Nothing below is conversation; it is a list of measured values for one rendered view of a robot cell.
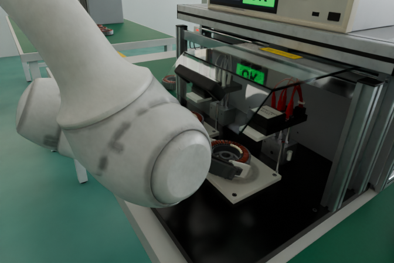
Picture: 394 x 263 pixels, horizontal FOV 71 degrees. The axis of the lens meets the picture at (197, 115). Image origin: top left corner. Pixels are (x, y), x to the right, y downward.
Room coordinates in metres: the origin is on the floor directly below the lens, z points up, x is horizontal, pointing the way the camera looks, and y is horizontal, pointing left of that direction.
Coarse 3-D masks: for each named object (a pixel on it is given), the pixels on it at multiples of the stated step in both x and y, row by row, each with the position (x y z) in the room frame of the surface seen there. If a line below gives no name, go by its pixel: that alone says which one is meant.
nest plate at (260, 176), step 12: (252, 156) 0.60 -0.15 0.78; (252, 168) 0.55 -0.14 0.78; (264, 168) 0.55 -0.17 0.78; (216, 180) 0.50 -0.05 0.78; (228, 180) 0.51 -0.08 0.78; (240, 180) 0.51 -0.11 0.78; (252, 180) 0.51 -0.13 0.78; (264, 180) 0.51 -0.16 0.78; (276, 180) 0.52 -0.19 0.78; (228, 192) 0.47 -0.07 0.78; (240, 192) 0.47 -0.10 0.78; (252, 192) 0.47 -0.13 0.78
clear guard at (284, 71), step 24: (216, 48) 0.60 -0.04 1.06; (240, 48) 0.60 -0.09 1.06; (288, 48) 0.62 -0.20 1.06; (168, 72) 0.54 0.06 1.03; (216, 72) 0.46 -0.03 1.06; (240, 72) 0.44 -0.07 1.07; (264, 72) 0.44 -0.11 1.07; (288, 72) 0.44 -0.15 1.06; (312, 72) 0.45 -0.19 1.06; (336, 72) 0.45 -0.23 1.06; (192, 96) 0.45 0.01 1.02; (240, 96) 0.39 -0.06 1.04; (264, 96) 0.36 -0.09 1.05; (216, 120) 0.38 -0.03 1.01; (240, 120) 0.35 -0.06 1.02
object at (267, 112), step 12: (264, 108) 0.61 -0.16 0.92; (276, 108) 0.66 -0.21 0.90; (252, 120) 0.58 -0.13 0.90; (264, 120) 0.55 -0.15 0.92; (276, 120) 0.56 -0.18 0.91; (288, 120) 0.59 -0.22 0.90; (300, 120) 0.61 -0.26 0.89; (252, 132) 0.56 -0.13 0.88; (264, 132) 0.55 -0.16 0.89; (288, 132) 0.61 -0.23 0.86
